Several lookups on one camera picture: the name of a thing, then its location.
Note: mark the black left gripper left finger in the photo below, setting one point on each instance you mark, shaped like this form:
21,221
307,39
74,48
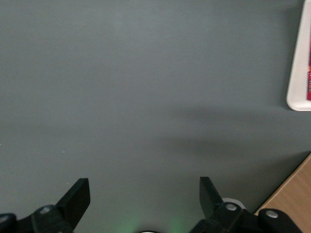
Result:
73,206

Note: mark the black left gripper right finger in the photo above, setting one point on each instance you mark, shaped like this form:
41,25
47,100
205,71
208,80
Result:
213,211

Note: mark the red plaid cookie box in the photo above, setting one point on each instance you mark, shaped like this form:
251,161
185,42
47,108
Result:
309,72

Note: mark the white rectangular tray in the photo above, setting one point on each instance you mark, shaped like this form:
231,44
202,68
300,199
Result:
297,72

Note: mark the wooden two-drawer cabinet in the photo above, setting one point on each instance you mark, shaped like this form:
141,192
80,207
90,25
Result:
291,194

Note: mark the grey table mat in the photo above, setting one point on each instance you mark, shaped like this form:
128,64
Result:
121,85

